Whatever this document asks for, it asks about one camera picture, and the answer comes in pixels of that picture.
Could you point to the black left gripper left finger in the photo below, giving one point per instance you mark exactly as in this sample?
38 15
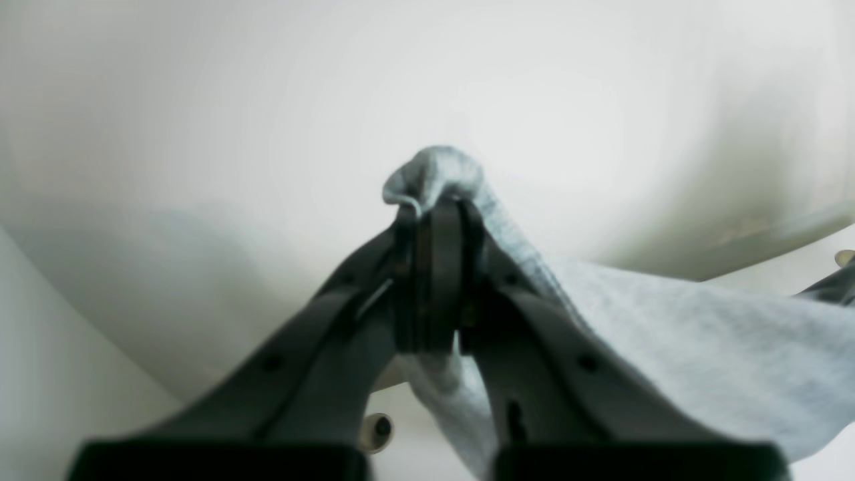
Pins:
293 409

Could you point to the right table cable grommet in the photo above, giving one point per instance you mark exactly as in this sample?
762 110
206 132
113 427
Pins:
376 433

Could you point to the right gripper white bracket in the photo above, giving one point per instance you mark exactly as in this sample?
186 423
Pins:
838 288

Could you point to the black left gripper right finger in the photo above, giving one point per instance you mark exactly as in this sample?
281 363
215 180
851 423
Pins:
563 407

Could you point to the grey t-shirt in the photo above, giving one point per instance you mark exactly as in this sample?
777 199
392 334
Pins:
761 368

